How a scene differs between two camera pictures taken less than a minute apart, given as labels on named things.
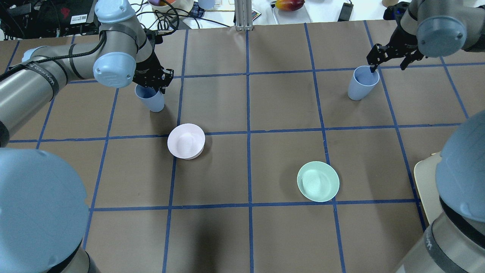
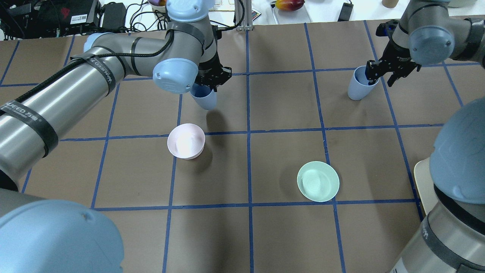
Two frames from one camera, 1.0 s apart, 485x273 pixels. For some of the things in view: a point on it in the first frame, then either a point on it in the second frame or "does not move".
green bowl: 318,181 does not move
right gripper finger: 373,69 -> 371,80
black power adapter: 346,12 does not move
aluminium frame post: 243,15 does not move
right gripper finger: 404,63 -> 391,80
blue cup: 362,82 does not move
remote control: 255,14 does not move
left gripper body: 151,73 -> 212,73
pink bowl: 186,141 does not move
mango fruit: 289,5 does not move
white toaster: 424,173 does not move
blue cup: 154,99 -> 204,96
